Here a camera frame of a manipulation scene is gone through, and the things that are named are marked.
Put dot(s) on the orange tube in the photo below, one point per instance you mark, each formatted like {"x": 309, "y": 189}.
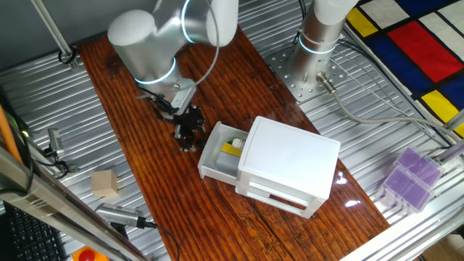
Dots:
{"x": 7, "y": 134}

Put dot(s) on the large wooden cube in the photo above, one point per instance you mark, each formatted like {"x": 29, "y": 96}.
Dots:
{"x": 104, "y": 183}

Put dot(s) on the silver perforated mounting plate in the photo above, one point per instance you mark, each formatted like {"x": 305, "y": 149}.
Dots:
{"x": 279, "y": 69}

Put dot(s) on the aluminium frame profile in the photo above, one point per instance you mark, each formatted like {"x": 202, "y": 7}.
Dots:
{"x": 54, "y": 32}
{"x": 451, "y": 152}
{"x": 406, "y": 232}
{"x": 54, "y": 203}

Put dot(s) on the orange emergency stop box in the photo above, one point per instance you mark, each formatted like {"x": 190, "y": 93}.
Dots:
{"x": 87, "y": 254}

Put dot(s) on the black keyboard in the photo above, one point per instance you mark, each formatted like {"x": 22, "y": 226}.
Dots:
{"x": 32, "y": 235}

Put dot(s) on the clear box with purple contents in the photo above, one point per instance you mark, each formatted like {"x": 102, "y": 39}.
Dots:
{"x": 407, "y": 188}
{"x": 419, "y": 163}

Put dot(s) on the yellow grey push-button box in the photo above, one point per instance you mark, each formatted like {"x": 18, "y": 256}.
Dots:
{"x": 227, "y": 159}

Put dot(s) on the red blue yellow checked cloth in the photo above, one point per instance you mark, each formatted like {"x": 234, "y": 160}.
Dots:
{"x": 417, "y": 47}

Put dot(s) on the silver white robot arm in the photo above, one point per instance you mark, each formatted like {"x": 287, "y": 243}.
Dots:
{"x": 145, "y": 47}

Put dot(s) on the small grey camera on clamp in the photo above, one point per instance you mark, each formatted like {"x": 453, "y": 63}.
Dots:
{"x": 56, "y": 142}

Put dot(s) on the ribbed silver camera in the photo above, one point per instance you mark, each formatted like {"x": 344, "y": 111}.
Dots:
{"x": 119, "y": 214}

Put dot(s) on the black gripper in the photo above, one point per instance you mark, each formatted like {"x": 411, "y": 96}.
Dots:
{"x": 188, "y": 117}

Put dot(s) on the white plastic drawer cabinet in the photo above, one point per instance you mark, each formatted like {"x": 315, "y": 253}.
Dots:
{"x": 290, "y": 156}

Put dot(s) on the glossy brown wood board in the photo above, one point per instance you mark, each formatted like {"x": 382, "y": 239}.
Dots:
{"x": 145, "y": 163}

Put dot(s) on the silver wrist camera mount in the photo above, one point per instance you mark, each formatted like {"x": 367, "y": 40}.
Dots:
{"x": 183, "y": 98}

